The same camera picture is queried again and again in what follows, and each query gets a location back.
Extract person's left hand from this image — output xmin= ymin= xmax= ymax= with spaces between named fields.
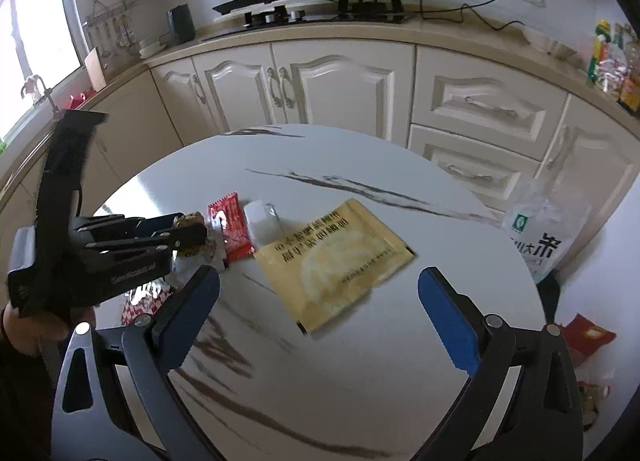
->
xmin=0 ymin=303 xmax=96 ymax=354

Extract clear white rice bag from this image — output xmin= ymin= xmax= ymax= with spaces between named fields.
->
xmin=502 ymin=178 xmax=591 ymax=284

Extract black power cable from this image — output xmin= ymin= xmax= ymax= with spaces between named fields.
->
xmin=395 ymin=0 xmax=523 ymax=34

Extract black gas stove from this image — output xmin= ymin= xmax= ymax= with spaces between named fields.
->
xmin=200 ymin=0 xmax=408 ymax=42

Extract metal kitchen faucet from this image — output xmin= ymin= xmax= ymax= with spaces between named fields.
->
xmin=20 ymin=74 xmax=66 ymax=152

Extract cream lower cabinets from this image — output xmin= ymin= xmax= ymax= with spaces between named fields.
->
xmin=0 ymin=16 xmax=640 ymax=272

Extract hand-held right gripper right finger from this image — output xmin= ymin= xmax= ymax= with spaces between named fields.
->
xmin=415 ymin=267 xmax=583 ymax=461

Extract crumpled white wrapper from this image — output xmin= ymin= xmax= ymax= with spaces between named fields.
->
xmin=170 ymin=236 xmax=223 ymax=292

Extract red pill blister pack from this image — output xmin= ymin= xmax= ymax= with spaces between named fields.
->
xmin=120 ymin=281 xmax=173 ymax=324

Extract red sachet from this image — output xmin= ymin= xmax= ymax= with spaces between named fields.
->
xmin=207 ymin=192 xmax=255 ymax=262

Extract cluster of condiment bottles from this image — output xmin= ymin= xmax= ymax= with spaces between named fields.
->
xmin=585 ymin=18 xmax=640 ymax=114

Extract kitchen window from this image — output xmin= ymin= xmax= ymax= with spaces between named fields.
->
xmin=0 ymin=0 xmax=83 ymax=142

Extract wooden cutting board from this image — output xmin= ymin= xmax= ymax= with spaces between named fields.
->
xmin=84 ymin=48 xmax=108 ymax=92

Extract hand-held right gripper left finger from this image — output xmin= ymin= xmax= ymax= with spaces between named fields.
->
xmin=52 ymin=265 xmax=221 ymax=461

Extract red packet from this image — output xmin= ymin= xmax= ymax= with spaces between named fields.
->
xmin=560 ymin=313 xmax=617 ymax=367

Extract colourful snack bag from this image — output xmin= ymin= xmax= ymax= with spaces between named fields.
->
xmin=575 ymin=373 xmax=616 ymax=432

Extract round marble table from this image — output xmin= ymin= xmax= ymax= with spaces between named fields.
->
xmin=85 ymin=124 xmax=546 ymax=461

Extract white board under cookers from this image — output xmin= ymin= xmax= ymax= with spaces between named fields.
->
xmin=215 ymin=0 xmax=401 ymax=24

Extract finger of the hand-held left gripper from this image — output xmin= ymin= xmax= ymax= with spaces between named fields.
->
xmin=82 ymin=224 xmax=208 ymax=263
xmin=70 ymin=212 xmax=187 ymax=242

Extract stack of white bowls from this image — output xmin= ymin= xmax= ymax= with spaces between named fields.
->
xmin=138 ymin=36 xmax=168 ymax=59

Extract black electric kettle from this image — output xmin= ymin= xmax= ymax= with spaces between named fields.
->
xmin=166 ymin=4 xmax=197 ymax=46

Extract yellow packet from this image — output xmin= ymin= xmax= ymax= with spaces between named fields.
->
xmin=254 ymin=198 xmax=417 ymax=334

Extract wall utensil rack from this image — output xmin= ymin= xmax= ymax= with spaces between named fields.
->
xmin=82 ymin=0 xmax=141 ymax=62

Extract small clear white pack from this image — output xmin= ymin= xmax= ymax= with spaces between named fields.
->
xmin=242 ymin=200 xmax=280 ymax=247

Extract brown speckled snack wrapper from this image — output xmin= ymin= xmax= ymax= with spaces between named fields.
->
xmin=172 ymin=211 xmax=208 ymax=259

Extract white ceramic bowl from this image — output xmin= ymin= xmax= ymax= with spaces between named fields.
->
xmin=522 ymin=28 xmax=581 ymax=62

